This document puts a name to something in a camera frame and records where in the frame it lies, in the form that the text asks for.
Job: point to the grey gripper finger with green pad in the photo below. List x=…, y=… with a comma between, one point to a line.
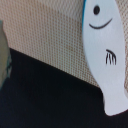
x=5, y=57

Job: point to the white toy fish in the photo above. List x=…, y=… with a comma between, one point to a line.
x=104, y=47

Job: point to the woven beige placemat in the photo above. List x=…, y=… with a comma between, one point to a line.
x=47, y=30

